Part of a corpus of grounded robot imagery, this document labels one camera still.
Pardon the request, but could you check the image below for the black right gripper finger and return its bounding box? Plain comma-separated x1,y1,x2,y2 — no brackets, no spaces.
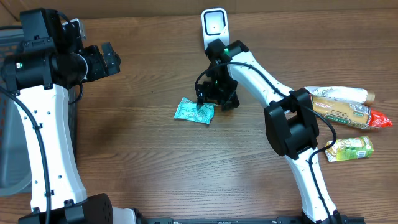
221,91,240,111
195,85,206,105

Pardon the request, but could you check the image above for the teal wet wipes packet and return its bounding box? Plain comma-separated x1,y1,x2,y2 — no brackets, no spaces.
174,97,216,125

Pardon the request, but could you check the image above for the white tube with gold cap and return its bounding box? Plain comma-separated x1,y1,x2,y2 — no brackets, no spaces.
305,86,376,106

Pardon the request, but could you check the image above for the orange spaghetti pasta packet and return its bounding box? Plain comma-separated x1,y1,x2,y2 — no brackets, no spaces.
311,95,393,129

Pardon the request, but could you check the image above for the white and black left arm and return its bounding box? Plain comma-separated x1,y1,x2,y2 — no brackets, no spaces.
1,8,137,224

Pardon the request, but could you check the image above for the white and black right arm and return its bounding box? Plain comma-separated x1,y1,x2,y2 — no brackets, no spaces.
195,39,343,223

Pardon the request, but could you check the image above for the white barcode scanner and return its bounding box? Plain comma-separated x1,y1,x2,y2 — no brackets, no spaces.
201,7,229,50

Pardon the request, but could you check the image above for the grey plastic shopping basket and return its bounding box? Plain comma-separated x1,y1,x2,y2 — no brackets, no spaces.
1,29,77,197

